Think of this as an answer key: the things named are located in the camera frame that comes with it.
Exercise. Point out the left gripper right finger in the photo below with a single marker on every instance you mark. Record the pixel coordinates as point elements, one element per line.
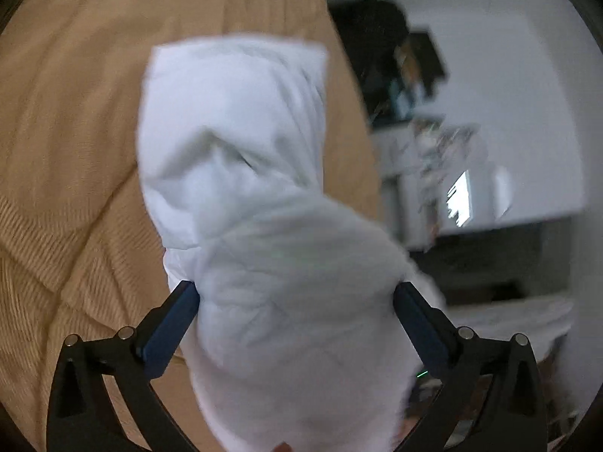
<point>513,416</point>

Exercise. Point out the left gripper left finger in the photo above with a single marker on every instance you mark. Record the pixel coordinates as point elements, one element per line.
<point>81,416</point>

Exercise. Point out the white puffer jacket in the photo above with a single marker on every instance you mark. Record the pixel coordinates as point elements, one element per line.
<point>295,340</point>

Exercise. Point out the person's right hand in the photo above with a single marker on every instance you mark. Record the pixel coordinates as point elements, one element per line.
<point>283,447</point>

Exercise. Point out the mustard yellow bed quilt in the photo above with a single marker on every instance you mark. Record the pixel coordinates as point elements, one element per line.
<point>78,251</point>

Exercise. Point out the white dresser with drawers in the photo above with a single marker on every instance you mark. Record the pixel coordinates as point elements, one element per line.
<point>425,182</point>

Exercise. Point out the black monitor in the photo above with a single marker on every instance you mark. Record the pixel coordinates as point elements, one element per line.
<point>426,64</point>

